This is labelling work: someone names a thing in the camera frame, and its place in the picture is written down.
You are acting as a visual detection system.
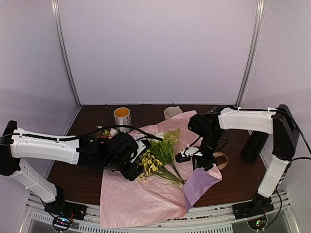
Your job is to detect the brown pink flower bunch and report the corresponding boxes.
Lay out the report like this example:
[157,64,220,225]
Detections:
[96,128,119,139]

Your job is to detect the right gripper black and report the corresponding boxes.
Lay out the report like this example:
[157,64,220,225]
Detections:
[192,130,222,178]

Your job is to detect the yellow-inside floral mug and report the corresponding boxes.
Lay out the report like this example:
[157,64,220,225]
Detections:
[113,107,132,133]

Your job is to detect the pink wrapping paper sheet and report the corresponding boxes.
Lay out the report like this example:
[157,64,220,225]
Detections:
[100,110,223,229]

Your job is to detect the purple wrapping paper sheet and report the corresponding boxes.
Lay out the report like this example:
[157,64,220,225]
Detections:
[182,168,222,211]

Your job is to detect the black cylindrical vase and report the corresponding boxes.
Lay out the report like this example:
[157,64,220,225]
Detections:
[241,131,269,164]

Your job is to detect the aluminium frame post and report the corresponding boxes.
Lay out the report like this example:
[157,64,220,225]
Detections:
[235,0,266,107]
[51,0,82,108]

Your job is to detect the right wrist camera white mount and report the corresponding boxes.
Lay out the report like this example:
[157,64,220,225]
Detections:
[175,146,203,163]

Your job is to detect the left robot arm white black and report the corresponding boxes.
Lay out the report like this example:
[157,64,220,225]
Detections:
[0,120,150,216]

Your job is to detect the left aluminium frame post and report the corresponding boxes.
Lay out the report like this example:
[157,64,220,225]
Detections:
[51,0,82,108]

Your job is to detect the right aluminium frame post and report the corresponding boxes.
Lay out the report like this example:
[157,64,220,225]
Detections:
[235,0,266,107]

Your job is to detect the beige floral mug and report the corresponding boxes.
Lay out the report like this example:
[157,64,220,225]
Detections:
[164,106,183,120]

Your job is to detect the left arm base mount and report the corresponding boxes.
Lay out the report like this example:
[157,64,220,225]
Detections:
[41,196,87,233]

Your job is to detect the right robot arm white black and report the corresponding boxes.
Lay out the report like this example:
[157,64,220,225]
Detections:
[181,104,305,215]

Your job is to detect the green fern white flower bunch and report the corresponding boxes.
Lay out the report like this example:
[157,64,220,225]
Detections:
[150,128,185,186]

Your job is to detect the yellow small flower bunch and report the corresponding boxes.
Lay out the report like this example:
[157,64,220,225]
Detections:
[138,150,185,186]

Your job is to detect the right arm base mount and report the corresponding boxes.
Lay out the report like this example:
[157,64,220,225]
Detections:
[232,201,275,231]

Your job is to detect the tan satin ribbon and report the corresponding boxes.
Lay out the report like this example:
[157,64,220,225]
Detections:
[213,152,229,171]

